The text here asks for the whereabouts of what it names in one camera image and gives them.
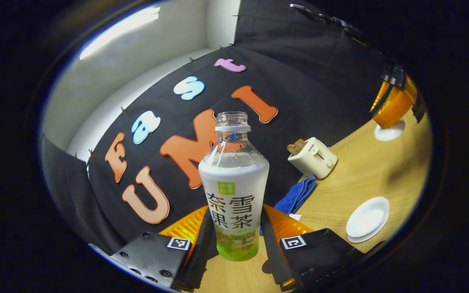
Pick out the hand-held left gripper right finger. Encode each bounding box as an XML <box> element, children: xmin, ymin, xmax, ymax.
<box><xmin>260</xmin><ymin>203</ymin><xmax>365</xmax><ymax>292</ymax></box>

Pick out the water bottle white green label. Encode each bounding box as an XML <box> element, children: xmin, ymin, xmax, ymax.
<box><xmin>198</xmin><ymin>112</ymin><xmax>270</xmax><ymax>262</ymax></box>

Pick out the white toaster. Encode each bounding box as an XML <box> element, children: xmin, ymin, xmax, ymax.
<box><xmin>287</xmin><ymin>137</ymin><xmax>338</xmax><ymax>179</ymax></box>

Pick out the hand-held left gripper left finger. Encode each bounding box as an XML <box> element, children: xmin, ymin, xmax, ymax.
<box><xmin>110</xmin><ymin>205</ymin><xmax>219</xmax><ymax>292</ymax></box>

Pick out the blue towel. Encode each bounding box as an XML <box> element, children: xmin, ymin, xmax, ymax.
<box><xmin>259</xmin><ymin>177</ymin><xmax>316</xmax><ymax>236</ymax></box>

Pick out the white saucer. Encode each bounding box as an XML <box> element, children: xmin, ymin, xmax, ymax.
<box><xmin>347</xmin><ymin>218</ymin><xmax>389</xmax><ymax>244</ymax></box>

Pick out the white teacup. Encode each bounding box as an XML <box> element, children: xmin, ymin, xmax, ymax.
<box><xmin>346</xmin><ymin>197</ymin><xmax>390</xmax><ymax>238</ymax></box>

